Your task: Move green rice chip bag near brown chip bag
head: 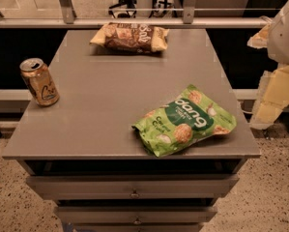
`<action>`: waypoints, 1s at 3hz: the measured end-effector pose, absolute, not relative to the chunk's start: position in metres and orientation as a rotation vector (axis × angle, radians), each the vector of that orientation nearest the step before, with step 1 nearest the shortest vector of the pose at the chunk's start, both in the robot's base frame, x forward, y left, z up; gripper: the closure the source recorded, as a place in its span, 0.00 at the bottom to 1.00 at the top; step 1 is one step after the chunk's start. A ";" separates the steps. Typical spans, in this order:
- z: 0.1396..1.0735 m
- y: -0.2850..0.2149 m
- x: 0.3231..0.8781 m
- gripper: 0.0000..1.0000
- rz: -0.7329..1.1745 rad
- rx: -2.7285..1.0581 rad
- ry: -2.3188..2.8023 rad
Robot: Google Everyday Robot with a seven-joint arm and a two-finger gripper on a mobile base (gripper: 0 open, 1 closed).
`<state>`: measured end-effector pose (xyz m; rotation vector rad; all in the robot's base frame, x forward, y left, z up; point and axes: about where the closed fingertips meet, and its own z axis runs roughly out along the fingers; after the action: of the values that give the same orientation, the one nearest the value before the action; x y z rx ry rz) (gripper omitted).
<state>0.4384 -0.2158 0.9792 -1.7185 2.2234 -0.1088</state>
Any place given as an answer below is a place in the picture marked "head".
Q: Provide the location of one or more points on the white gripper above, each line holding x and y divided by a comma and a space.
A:
284, 38

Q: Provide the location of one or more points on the green rice chip bag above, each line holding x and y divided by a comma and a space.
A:
190, 118

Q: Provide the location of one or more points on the brown chip bag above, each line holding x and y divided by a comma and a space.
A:
132, 37

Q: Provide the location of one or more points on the upper grey drawer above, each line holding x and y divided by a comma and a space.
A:
132, 186

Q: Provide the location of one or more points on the grey drawer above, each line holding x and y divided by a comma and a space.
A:
132, 186
135, 215

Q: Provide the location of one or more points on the black office chair base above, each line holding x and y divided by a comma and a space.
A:
141, 8

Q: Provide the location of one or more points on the metal window railing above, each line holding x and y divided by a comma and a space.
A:
81, 14

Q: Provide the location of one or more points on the orange soda can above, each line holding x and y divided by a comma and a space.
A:
37, 78

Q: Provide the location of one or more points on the lower grey drawer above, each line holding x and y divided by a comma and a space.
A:
135, 215

